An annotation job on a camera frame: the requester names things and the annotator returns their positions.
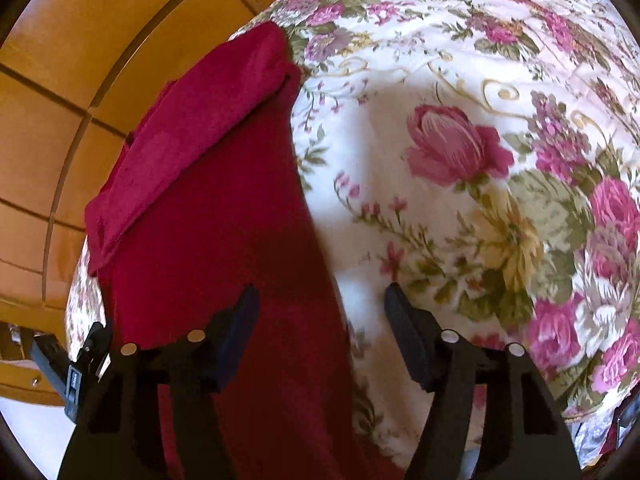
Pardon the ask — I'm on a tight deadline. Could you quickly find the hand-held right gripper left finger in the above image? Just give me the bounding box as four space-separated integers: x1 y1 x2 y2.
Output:
57 284 261 480

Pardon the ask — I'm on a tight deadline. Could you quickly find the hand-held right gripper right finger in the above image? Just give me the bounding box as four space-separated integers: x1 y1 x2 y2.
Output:
384 282 583 480

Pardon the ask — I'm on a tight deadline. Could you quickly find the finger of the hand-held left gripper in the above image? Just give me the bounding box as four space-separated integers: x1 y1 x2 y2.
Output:
75 321 113 381

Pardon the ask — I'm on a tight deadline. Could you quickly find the red embroidered garment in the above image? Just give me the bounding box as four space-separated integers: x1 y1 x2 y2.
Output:
84 21 406 480

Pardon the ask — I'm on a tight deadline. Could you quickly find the wooden wardrobe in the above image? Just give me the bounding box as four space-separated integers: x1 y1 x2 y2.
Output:
0 0 281 321

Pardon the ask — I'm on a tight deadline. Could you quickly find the floral quilt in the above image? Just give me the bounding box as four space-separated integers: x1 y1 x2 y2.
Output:
65 0 640 471

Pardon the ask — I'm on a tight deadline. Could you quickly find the wooden bed rail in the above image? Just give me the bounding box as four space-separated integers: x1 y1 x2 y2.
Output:
0 297 73 407

